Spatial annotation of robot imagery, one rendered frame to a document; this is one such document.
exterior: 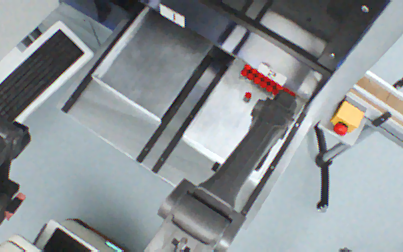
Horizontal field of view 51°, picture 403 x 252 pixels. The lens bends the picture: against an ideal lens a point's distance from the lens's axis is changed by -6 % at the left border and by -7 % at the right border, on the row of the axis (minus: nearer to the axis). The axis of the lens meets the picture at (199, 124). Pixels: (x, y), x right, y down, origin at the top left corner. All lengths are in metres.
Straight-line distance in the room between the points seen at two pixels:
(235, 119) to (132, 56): 0.38
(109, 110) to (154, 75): 0.18
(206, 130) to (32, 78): 0.62
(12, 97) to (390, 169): 1.85
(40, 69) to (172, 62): 0.46
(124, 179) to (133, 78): 0.91
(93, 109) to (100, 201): 0.91
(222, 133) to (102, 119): 0.37
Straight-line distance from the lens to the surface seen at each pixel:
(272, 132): 0.84
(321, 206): 2.24
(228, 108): 1.38
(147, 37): 1.47
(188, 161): 1.34
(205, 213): 0.61
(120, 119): 1.39
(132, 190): 2.23
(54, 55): 1.58
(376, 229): 2.40
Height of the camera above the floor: 2.20
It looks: 74 degrees down
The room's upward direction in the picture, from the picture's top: 5 degrees clockwise
